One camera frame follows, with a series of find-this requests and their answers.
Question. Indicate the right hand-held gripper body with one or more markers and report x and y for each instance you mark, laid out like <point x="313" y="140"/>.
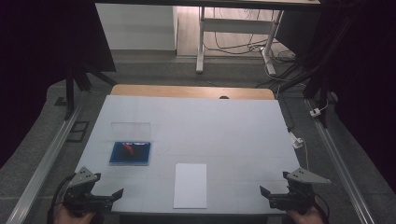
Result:
<point x="295" y="194"/>

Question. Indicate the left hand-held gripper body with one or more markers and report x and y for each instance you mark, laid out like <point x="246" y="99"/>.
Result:
<point x="81" y="196"/>

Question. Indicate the blue case with clear lid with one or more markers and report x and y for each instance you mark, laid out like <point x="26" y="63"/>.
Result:
<point x="130" y="157"/>

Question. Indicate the red pen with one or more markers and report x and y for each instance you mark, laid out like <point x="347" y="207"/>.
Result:
<point x="129" y="148"/>

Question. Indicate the person's left hand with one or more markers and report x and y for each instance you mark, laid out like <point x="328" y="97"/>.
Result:
<point x="67" y="217"/>

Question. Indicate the person's right hand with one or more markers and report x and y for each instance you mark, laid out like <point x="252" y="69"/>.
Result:
<point x="306" y="218"/>

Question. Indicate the white paper sheet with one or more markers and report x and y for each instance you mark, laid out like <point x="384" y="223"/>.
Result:
<point x="190" y="186"/>

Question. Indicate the white table cover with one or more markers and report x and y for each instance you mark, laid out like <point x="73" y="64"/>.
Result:
<point x="202" y="130"/>

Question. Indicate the small black floor plate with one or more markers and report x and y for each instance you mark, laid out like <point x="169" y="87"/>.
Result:
<point x="60" y="101"/>

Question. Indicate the dark table grommet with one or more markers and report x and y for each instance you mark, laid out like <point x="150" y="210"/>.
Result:
<point x="223" y="97"/>

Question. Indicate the black metal stand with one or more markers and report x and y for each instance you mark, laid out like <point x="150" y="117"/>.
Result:
<point x="70" y="93"/>
<point x="323" y="77"/>

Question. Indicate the wooden table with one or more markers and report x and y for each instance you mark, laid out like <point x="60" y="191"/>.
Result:
<point x="186" y="91"/>

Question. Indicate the black curtain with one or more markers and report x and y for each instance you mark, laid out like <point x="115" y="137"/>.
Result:
<point x="37" y="46"/>
<point x="367" y="77"/>

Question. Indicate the white cabinet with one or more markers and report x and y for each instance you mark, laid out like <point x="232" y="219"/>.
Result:
<point x="135" y="26"/>

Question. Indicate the aluminium floor rail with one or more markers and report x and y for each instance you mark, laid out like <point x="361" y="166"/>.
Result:
<point x="43" y="161"/>
<point x="339" y="161"/>

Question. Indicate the black floor frame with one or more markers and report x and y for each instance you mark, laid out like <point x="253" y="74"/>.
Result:
<point x="70" y="132"/>

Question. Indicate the white desk frame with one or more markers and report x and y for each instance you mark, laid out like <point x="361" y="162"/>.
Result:
<point x="236" y="25"/>

